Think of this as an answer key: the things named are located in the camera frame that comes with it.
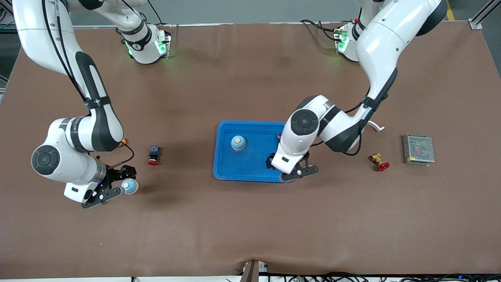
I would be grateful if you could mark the red mushroom push button switch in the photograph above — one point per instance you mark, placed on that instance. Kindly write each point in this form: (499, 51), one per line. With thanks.
(154, 152)

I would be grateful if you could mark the table edge clamp bracket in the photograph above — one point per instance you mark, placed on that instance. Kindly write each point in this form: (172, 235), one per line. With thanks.
(250, 272)

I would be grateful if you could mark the blue desk bell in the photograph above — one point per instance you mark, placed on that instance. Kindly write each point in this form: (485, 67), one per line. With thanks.
(238, 144)
(131, 187)

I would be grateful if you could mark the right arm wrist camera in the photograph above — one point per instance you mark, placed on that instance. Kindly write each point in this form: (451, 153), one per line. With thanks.
(102, 197)

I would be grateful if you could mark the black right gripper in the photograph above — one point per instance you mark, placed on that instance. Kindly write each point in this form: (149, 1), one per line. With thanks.
(116, 173)

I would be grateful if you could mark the blue plastic tray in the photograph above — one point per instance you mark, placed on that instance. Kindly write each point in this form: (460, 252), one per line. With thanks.
(242, 168)

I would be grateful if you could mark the white semicircular pipe clamp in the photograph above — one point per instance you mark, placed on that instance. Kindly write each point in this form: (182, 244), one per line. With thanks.
(377, 126)

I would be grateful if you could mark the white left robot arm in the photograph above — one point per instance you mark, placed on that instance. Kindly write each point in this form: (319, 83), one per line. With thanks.
(383, 35)

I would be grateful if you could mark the metal mesh power supply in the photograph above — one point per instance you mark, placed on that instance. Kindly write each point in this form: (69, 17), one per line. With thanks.
(419, 149)

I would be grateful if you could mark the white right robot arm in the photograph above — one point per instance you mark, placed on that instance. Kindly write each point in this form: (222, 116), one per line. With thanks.
(39, 31)

